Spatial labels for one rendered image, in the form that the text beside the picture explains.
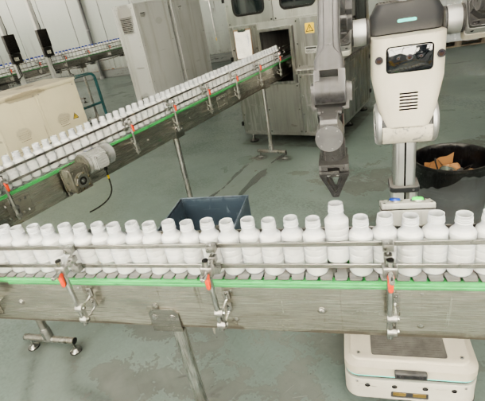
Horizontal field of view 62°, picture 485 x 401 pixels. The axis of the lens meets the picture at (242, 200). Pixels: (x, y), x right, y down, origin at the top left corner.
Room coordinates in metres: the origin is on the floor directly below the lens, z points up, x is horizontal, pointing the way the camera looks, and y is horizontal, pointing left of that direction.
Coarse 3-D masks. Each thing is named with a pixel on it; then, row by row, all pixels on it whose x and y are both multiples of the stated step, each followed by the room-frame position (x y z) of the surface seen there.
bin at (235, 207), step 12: (180, 204) 1.59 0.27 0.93; (192, 204) 1.60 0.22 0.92; (204, 204) 1.58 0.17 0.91; (216, 204) 1.56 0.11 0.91; (228, 204) 1.55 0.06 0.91; (240, 204) 1.53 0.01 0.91; (168, 216) 1.46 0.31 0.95; (180, 216) 1.56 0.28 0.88; (192, 216) 1.60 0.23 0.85; (204, 216) 1.58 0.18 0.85; (216, 216) 1.57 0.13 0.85; (228, 216) 1.55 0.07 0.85; (240, 216) 1.38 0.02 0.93; (240, 228) 1.35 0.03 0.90
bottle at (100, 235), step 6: (96, 222) 1.09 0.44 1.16; (102, 222) 1.07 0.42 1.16; (96, 228) 1.05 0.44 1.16; (102, 228) 1.06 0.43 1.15; (96, 234) 1.05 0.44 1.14; (102, 234) 1.06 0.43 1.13; (108, 234) 1.07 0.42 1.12; (96, 240) 1.05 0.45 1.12; (102, 240) 1.04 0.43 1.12; (96, 252) 1.05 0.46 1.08; (102, 252) 1.04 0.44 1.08; (108, 252) 1.05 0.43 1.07; (102, 258) 1.04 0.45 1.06; (108, 258) 1.04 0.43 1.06; (108, 270) 1.04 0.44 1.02; (114, 270) 1.05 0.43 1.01
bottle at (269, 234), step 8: (272, 216) 0.92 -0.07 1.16; (264, 224) 0.90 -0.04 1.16; (272, 224) 0.90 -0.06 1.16; (264, 232) 0.90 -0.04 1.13; (272, 232) 0.89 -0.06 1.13; (280, 232) 0.91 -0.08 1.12; (264, 240) 0.89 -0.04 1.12; (272, 240) 0.88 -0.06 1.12; (280, 240) 0.89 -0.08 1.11; (264, 248) 0.89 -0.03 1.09; (272, 248) 0.88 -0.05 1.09; (280, 248) 0.89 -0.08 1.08; (264, 256) 0.90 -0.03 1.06; (272, 256) 0.88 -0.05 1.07; (280, 256) 0.89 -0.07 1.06; (272, 272) 0.88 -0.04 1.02; (280, 272) 0.88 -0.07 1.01
